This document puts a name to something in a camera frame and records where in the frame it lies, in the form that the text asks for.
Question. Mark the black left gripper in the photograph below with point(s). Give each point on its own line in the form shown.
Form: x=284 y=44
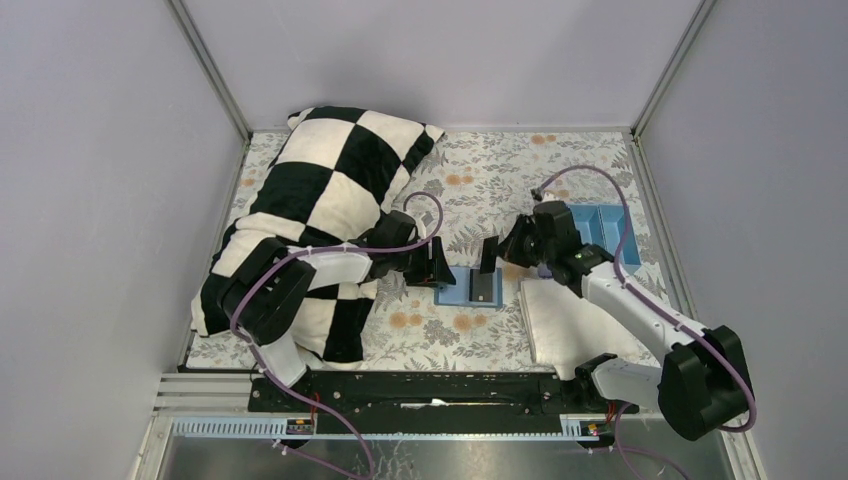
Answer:
x=424 y=263

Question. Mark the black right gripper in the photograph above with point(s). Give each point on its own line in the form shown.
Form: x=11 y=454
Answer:
x=512 y=240

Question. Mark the dark grey credit card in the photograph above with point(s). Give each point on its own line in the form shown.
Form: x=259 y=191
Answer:
x=489 y=254

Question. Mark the blue card holder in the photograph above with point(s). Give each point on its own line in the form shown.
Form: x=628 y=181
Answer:
x=458 y=295

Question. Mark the black credit card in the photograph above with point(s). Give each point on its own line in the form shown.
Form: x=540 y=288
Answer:
x=484 y=288

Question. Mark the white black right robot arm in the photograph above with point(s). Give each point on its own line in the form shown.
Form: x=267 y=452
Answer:
x=701 y=381

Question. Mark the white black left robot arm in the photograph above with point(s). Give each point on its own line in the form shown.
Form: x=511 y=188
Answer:
x=262 y=298

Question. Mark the floral table cloth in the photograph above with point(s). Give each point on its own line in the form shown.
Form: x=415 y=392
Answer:
x=483 y=181

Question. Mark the blue three-compartment tray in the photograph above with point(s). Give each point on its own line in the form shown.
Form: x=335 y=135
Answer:
x=588 y=235

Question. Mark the white folded towel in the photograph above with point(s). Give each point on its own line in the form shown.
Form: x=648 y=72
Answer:
x=566 y=331

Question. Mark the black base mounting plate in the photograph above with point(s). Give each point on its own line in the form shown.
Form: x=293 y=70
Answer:
x=437 y=403

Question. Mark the black white checkered pillow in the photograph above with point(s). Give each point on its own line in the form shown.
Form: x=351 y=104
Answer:
x=338 y=173

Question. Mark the aluminium frame rail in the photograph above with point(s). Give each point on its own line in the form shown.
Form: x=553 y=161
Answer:
x=216 y=404

